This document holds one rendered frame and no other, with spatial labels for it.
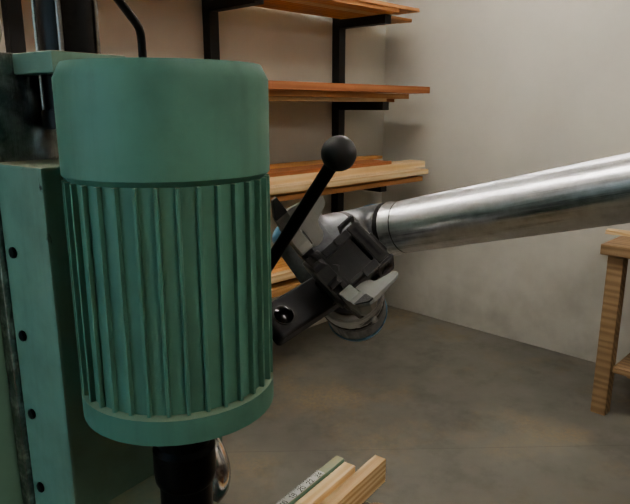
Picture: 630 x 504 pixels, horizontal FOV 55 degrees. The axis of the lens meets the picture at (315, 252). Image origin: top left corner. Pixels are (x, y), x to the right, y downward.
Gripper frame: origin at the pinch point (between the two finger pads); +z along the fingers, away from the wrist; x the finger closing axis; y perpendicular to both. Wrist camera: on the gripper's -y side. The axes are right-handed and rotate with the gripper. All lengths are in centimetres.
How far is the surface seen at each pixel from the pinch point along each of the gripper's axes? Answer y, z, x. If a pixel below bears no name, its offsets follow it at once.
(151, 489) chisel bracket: -29.5, -9.8, 4.6
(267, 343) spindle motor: -9.3, 3.3, 4.7
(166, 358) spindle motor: -15.6, 11.2, 2.3
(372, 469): -11.9, -40.2, 18.1
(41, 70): -8.2, 14.2, -25.3
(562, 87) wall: 197, -261, -65
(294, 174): 46, -229, -119
